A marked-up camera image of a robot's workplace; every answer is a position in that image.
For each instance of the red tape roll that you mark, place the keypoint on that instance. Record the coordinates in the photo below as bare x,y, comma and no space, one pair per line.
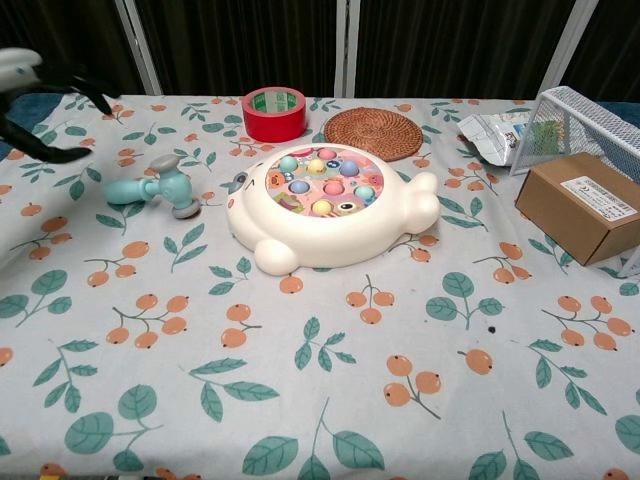
275,122

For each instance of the white fish-shaped toy board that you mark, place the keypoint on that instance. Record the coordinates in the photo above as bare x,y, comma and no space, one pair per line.
320,220

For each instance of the floral print tablecloth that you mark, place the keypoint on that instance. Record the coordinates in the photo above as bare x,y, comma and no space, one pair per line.
300,350

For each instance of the brown cardboard box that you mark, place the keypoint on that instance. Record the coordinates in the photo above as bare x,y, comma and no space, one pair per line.
575,215

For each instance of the long silver patterned box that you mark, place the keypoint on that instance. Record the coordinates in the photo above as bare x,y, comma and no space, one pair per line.
590,125

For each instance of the round woven rattan coaster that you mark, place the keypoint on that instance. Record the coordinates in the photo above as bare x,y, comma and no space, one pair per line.
372,132

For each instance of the dark pleated partition panel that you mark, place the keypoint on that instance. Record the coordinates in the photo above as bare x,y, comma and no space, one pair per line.
450,45
240,45
75,40
610,45

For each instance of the teal toy mallet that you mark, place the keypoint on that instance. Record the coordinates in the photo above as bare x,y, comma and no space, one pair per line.
167,187

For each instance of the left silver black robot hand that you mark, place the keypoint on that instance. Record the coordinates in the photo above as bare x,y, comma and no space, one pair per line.
20,70

